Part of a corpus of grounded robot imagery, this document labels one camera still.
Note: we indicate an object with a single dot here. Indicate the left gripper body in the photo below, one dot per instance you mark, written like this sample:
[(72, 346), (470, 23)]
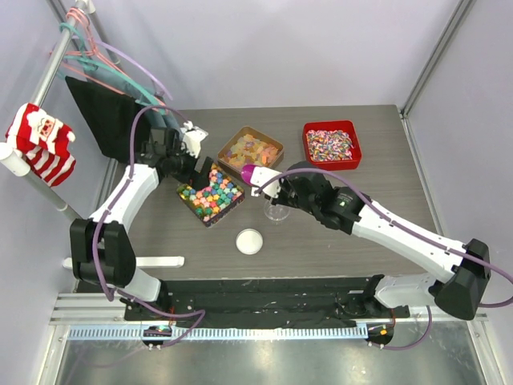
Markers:
[(187, 163)]

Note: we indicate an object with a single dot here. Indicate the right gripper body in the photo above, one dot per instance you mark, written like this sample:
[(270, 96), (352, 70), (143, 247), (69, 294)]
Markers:
[(286, 196)]

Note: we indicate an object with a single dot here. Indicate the star candy tin box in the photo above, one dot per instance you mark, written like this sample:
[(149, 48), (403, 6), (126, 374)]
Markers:
[(214, 202)]

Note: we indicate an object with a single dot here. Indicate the purple plastic scoop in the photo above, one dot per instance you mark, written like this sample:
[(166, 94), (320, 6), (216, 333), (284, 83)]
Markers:
[(250, 174)]

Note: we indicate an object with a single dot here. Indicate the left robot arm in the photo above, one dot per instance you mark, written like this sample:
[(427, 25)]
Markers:
[(101, 252)]

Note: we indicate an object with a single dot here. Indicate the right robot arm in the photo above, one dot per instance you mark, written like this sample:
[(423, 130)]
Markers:
[(456, 274)]

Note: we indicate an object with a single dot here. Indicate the clear plastic cup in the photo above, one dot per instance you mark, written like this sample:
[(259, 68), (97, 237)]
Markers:
[(277, 214)]

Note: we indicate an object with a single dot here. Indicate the brown gummy candy tin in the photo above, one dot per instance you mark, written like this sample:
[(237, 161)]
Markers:
[(249, 146)]

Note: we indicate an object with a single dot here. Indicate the white round lid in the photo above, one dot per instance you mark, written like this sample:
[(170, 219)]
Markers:
[(249, 241)]

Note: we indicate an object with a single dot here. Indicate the grey-blue cloth on hanger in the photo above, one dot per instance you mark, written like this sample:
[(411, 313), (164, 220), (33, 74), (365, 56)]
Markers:
[(156, 117)]

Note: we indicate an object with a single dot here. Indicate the red candy box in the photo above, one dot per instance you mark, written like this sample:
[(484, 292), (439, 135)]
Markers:
[(332, 145)]

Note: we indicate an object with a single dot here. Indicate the black cloth on hanger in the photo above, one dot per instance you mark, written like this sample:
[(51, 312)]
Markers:
[(108, 114)]

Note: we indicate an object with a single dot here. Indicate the purple hanger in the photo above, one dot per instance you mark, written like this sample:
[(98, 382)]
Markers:
[(136, 64)]

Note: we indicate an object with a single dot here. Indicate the santa red striped sock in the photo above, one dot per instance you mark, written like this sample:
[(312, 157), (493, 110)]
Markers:
[(42, 141)]

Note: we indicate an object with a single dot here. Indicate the pink hanger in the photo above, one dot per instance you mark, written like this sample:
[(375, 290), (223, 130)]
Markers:
[(82, 18)]

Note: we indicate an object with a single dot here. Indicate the teal hanger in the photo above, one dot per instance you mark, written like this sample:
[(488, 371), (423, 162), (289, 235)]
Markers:
[(82, 57)]

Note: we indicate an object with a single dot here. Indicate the metal clothes rack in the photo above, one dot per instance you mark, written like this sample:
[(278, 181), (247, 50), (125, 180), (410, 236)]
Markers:
[(52, 64)]

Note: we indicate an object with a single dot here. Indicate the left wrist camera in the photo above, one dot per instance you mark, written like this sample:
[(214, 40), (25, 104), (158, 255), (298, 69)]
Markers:
[(192, 138)]

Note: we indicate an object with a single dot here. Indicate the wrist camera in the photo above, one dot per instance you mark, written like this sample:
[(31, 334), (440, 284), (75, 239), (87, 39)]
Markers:
[(261, 175), (192, 138)]

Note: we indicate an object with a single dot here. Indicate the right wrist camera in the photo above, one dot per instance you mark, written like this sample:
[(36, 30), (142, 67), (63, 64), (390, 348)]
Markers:
[(261, 175)]

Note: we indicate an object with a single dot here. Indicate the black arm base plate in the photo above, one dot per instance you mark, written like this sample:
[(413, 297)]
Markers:
[(293, 303)]

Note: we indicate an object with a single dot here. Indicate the white cable duct strip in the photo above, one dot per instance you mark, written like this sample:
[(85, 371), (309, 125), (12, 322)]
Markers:
[(148, 332)]

